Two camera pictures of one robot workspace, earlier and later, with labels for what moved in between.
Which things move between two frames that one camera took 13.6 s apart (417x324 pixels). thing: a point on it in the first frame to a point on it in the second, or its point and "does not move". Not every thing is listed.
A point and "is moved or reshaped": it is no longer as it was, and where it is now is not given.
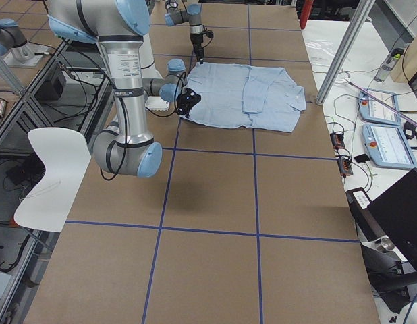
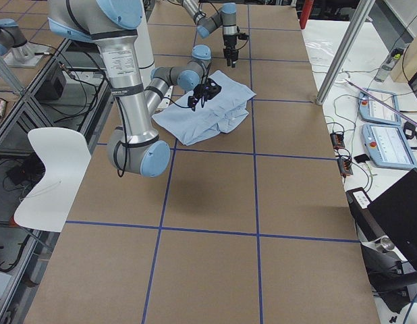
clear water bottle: x=382 y=73 does not move
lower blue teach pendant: x=388 y=146 does not move
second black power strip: x=345 y=165 does not move
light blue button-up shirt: x=245 y=96 is moved or reshaped
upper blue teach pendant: x=378 y=106 does not move
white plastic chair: x=66 y=154 does not move
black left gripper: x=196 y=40 to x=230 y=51
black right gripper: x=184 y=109 to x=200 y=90
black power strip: x=337 y=139 does not move
